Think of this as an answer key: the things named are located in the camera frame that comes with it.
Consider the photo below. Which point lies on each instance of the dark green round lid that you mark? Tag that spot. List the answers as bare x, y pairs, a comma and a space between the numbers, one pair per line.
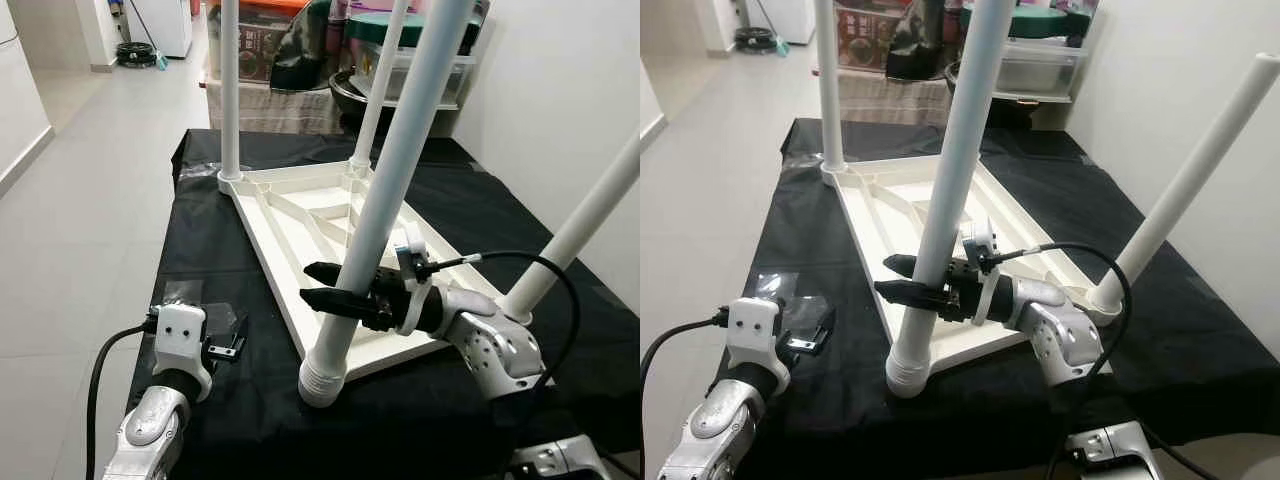
1050, 22
425, 30

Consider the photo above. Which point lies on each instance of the clear lidded plastic container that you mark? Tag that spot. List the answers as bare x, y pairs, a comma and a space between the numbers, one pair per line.
460, 80
1040, 70

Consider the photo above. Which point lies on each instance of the crumpled clear tape piece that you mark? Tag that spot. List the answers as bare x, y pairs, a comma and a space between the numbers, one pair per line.
775, 285
190, 292

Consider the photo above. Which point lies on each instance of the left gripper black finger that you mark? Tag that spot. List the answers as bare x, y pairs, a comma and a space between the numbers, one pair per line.
825, 322
240, 328

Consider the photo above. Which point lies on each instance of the clear plastic bag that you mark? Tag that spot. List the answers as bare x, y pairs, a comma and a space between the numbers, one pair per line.
195, 172
800, 160

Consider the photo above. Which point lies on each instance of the pink plastic box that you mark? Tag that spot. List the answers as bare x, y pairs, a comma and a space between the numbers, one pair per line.
350, 8

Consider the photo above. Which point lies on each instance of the black tablecloth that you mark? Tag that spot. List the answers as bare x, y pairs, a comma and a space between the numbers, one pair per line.
250, 400
830, 400

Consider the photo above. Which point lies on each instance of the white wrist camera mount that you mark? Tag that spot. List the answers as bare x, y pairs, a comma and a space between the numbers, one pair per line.
180, 330
410, 245
980, 240
755, 325

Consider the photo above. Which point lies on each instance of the shiny black plastic bag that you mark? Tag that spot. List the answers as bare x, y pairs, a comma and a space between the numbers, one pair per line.
915, 50
300, 55

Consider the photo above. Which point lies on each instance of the white plastic table leg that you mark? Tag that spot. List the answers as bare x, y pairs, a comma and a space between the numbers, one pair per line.
960, 150
1190, 180
230, 90
580, 230
400, 150
830, 90
380, 90

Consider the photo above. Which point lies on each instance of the beige patterned cloth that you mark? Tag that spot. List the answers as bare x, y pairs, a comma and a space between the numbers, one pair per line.
270, 110
890, 100

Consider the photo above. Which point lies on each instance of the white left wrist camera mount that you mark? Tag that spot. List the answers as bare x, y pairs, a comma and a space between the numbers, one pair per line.
755, 325
180, 330

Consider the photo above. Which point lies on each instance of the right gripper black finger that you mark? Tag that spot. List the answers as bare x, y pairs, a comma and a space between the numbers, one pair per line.
908, 295
903, 265
338, 302
325, 273

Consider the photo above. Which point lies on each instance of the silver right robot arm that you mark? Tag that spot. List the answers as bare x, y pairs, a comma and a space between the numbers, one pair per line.
1060, 335
490, 340

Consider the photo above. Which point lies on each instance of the black printed carton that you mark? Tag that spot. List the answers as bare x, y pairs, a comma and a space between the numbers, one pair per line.
1088, 15
478, 20

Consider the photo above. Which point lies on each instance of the mop with teal head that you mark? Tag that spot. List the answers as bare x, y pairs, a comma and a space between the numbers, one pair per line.
783, 48
160, 62

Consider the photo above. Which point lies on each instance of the white tall appliance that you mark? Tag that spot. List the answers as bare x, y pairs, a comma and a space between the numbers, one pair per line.
165, 25
790, 18

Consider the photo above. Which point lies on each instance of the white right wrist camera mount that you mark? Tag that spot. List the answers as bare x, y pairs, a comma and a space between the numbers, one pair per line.
980, 240
410, 245

